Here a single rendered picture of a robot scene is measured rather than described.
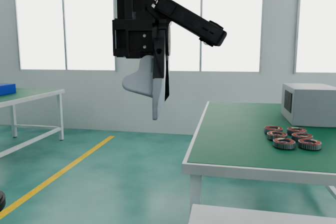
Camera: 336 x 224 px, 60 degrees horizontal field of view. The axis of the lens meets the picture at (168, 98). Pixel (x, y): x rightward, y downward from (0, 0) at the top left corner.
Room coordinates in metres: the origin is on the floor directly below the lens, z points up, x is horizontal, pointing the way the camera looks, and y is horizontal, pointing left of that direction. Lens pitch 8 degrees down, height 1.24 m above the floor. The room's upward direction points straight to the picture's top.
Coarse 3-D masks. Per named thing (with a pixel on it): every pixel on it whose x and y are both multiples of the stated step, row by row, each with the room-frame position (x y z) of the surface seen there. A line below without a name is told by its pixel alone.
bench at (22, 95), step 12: (0, 96) 3.42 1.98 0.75; (12, 96) 3.42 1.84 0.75; (24, 96) 3.42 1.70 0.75; (36, 96) 3.56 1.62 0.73; (60, 96) 4.14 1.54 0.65; (12, 108) 4.27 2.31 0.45; (60, 108) 4.12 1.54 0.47; (12, 120) 4.27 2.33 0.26; (60, 120) 4.11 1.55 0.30; (12, 132) 4.27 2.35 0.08; (48, 132) 3.82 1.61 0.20; (60, 132) 4.12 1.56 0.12; (24, 144) 3.34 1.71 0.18; (0, 156) 2.97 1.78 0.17
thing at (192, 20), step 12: (168, 0) 0.43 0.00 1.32; (168, 12) 0.43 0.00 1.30; (180, 12) 0.43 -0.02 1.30; (192, 12) 0.43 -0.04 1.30; (180, 24) 0.44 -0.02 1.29; (192, 24) 0.43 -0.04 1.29; (204, 24) 0.43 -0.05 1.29; (216, 24) 0.44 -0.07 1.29; (204, 36) 0.43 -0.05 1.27; (216, 36) 0.43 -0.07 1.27
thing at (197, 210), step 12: (192, 204) 0.91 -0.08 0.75; (192, 216) 0.83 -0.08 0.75; (204, 216) 0.83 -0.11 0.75; (216, 216) 0.83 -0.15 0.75; (228, 216) 0.83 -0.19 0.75; (240, 216) 0.83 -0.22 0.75; (252, 216) 0.83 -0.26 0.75; (264, 216) 0.83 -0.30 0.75; (276, 216) 0.83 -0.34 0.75; (288, 216) 0.83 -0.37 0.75; (300, 216) 0.83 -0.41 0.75; (312, 216) 0.83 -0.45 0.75
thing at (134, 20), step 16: (128, 0) 0.44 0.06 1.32; (144, 0) 0.45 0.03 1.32; (128, 16) 0.44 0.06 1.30; (144, 16) 0.45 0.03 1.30; (160, 16) 0.44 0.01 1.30; (112, 32) 0.43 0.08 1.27; (128, 32) 0.43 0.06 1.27; (144, 32) 0.43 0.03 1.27; (128, 48) 0.43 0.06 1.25; (144, 48) 0.43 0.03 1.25
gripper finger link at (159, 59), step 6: (162, 30) 0.42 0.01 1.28; (162, 36) 0.41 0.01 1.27; (156, 42) 0.40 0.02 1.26; (162, 42) 0.40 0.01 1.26; (156, 48) 0.40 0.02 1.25; (162, 48) 0.40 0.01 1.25; (156, 54) 0.40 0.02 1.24; (162, 54) 0.40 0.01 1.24; (156, 60) 0.40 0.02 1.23; (162, 60) 0.39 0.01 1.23; (156, 66) 0.40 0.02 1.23; (162, 66) 0.39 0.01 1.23; (156, 72) 0.39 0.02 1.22; (162, 72) 0.39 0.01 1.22
